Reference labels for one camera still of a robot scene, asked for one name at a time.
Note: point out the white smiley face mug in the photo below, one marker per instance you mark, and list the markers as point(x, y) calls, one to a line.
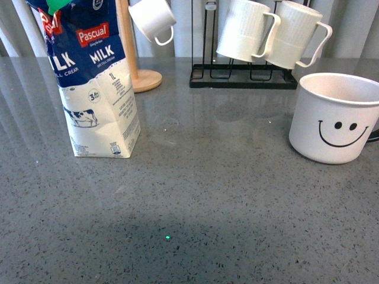
point(335, 116)

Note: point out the blue white milk carton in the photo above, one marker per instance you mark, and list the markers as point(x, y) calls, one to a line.
point(87, 56)

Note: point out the small white hanging cup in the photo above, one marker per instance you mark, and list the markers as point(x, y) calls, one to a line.
point(152, 18)

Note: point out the wooden mug tree stand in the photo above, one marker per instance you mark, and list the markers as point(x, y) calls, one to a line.
point(142, 80)

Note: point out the white ribbed mug left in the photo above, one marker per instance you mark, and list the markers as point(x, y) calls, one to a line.
point(249, 31)

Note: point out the black wire mug rack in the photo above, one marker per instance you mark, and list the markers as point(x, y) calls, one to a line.
point(211, 71)

